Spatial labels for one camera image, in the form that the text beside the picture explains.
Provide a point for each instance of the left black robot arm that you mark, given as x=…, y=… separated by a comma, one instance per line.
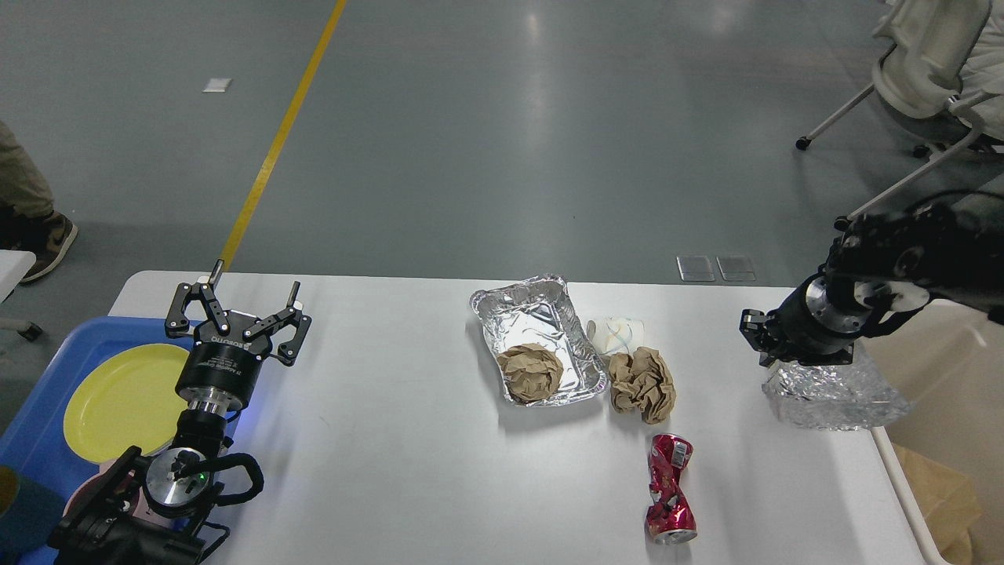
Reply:
x=150, y=509

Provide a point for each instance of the yellow plate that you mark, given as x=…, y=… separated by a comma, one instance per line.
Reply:
x=127, y=401

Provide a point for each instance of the blue plastic tray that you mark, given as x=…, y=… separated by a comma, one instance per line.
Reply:
x=34, y=444

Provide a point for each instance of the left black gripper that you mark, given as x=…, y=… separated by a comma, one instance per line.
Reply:
x=223, y=369

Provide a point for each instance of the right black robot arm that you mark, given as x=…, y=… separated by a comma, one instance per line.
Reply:
x=881, y=270

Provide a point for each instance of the aluminium foil tray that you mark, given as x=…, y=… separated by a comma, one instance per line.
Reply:
x=539, y=311

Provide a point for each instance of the pink mug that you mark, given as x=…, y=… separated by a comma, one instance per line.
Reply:
x=84, y=488

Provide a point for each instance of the crumpled brown paper ball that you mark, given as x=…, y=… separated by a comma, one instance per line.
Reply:
x=531, y=372

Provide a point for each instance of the aluminium foil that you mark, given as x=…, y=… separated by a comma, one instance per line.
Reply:
x=840, y=398

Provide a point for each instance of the metal floor plate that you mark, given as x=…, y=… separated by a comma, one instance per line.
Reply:
x=736, y=268
x=695, y=268

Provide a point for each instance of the crumpled brown paper wad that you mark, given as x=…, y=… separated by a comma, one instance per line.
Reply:
x=642, y=382

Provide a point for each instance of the brown paper bag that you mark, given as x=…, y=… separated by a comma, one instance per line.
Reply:
x=948, y=502

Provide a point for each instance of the white side table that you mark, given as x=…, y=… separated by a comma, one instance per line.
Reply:
x=14, y=266

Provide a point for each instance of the crushed red can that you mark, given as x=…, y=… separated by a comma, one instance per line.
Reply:
x=669, y=519

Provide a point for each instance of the white office chair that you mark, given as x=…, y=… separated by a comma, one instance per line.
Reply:
x=918, y=80

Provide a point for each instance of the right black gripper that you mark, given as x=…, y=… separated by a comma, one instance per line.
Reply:
x=816, y=326

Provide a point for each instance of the dark teal mug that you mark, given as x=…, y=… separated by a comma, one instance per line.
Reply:
x=29, y=513

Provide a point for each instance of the beige plastic bin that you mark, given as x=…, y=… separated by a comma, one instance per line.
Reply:
x=948, y=361

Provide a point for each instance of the person in khaki trousers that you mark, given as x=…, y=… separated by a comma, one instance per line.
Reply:
x=30, y=221

